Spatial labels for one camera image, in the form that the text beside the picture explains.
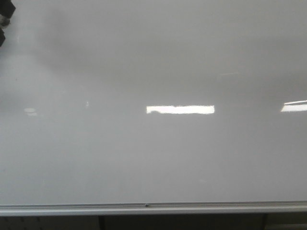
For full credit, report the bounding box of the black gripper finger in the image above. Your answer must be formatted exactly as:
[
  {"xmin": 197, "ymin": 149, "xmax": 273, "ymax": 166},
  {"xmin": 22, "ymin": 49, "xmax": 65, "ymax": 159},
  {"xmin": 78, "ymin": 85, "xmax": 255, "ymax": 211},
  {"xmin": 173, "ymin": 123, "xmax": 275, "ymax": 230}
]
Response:
[
  {"xmin": 0, "ymin": 0, "xmax": 16, "ymax": 19},
  {"xmin": 0, "ymin": 28, "xmax": 5, "ymax": 47}
]

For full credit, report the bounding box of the black white whiteboard marker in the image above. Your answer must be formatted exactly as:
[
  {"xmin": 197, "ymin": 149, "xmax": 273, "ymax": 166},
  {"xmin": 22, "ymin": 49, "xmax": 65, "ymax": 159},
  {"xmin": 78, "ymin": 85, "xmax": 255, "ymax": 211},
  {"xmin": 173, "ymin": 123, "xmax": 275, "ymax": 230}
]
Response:
[{"xmin": 0, "ymin": 15, "xmax": 10, "ymax": 28}]

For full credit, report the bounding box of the white whiteboard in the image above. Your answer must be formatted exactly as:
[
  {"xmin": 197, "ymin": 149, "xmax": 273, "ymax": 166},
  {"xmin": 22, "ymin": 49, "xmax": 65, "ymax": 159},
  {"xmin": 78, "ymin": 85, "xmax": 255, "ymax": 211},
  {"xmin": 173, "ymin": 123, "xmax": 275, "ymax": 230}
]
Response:
[{"xmin": 0, "ymin": 0, "xmax": 307, "ymax": 205}]

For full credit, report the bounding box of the aluminium whiteboard tray rail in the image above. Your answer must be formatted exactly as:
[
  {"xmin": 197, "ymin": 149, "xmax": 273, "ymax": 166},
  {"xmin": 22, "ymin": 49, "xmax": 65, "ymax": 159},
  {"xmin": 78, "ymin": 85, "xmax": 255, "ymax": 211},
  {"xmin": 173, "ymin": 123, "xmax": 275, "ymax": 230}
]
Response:
[{"xmin": 0, "ymin": 201, "xmax": 307, "ymax": 217}]

